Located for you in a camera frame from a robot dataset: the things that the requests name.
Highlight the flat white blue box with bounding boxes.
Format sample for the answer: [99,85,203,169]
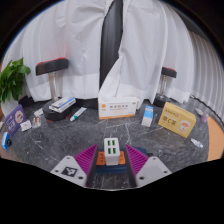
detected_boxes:
[48,96,77,114]

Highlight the black stool red seat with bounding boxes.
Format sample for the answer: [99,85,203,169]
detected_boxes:
[35,57,77,122]
[153,66,178,108]

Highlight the blue power strip orange sockets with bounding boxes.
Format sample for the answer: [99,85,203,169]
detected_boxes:
[94,146,154,175]

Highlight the small white tube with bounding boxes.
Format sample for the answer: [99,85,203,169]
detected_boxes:
[190,137,204,149]

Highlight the purple box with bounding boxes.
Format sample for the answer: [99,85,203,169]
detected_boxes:
[3,104,28,137]

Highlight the small blue white carton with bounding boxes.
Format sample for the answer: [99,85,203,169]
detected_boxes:
[140,105,155,128]

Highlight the small white packet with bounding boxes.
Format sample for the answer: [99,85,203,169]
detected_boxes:
[19,119,33,132]

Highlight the yellow tea box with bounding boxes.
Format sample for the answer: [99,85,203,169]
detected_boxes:
[157,101,197,139]

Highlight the green potted plant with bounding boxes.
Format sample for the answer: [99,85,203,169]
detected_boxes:
[0,57,32,116]

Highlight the white orange medicine box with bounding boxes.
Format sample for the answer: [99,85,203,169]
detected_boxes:
[97,96,140,120]

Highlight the small blue box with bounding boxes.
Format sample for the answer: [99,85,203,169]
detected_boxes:
[0,131,13,151]

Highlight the clear blister pack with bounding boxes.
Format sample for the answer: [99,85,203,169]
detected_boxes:
[31,116,42,129]

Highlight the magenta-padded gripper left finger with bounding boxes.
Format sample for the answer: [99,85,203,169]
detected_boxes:
[50,144,99,188]

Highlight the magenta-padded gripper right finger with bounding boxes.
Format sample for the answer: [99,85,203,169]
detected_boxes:
[124,144,173,188]

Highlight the white block charger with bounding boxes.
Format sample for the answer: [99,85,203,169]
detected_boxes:
[103,137,121,167]

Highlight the white curtain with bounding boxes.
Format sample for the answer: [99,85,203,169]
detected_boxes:
[98,0,224,122]
[1,0,113,103]

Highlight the white green tube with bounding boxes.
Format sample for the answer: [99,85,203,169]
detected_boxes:
[69,106,88,122]

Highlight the small white card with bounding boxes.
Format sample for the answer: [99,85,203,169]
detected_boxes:
[33,107,45,118]

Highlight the small white sachet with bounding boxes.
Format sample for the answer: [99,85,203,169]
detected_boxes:
[194,107,205,117]

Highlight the small purple bottle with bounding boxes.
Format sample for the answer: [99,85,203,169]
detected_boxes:
[199,112,210,124]

